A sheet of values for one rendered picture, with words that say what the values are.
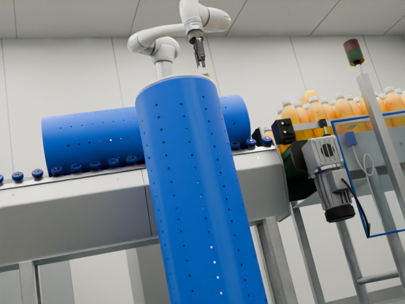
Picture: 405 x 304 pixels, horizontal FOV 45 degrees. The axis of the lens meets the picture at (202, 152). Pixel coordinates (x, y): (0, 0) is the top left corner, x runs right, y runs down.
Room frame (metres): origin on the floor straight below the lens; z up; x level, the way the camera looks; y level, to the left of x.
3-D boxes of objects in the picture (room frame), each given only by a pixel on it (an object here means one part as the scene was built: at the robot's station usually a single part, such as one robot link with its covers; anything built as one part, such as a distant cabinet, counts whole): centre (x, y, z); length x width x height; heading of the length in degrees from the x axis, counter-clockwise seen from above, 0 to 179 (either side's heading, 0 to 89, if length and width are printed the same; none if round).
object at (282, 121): (1.96, -0.35, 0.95); 0.10 x 0.07 x 0.10; 13
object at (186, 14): (2.11, -0.10, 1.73); 0.13 x 0.11 x 0.16; 128
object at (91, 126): (2.02, 0.22, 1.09); 0.88 x 0.28 x 0.28; 103
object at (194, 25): (2.10, -0.09, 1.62); 0.09 x 0.09 x 0.06
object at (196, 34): (2.10, -0.09, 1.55); 0.08 x 0.07 x 0.09; 12
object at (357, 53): (1.88, -0.72, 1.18); 0.06 x 0.06 x 0.05
